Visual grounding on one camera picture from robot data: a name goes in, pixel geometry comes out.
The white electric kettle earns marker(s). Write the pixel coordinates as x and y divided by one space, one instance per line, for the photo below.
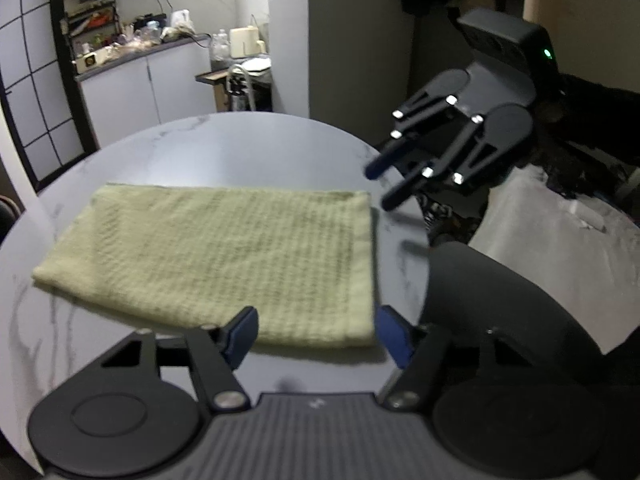
181 17

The black framed glass door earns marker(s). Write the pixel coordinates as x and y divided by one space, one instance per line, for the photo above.
40 85

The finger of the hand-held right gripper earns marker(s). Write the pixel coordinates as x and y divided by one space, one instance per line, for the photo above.
400 197
380 165

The cream countertop appliance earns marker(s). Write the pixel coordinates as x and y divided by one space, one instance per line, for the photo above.
243 42

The dark patterned cloth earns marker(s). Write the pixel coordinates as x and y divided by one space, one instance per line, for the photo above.
445 220

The black countertop appliance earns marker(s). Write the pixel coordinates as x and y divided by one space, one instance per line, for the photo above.
150 20

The cream waffle towel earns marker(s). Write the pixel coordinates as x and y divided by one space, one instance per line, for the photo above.
200 250

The white kitchen cabinet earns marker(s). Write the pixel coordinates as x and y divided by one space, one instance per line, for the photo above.
125 95

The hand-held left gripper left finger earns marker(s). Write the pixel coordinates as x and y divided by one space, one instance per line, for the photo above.
242 332

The black shelf rack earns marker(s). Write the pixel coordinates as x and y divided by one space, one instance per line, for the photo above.
92 22

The cream crumpled cloth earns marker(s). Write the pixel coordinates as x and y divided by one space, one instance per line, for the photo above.
177 34

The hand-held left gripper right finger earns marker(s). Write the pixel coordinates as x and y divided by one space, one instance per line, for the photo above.
395 335

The white cloth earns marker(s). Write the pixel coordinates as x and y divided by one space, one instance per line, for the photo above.
560 240

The clear jar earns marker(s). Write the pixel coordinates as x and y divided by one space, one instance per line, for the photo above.
220 46

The white tub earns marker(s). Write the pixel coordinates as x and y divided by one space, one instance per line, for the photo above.
97 61

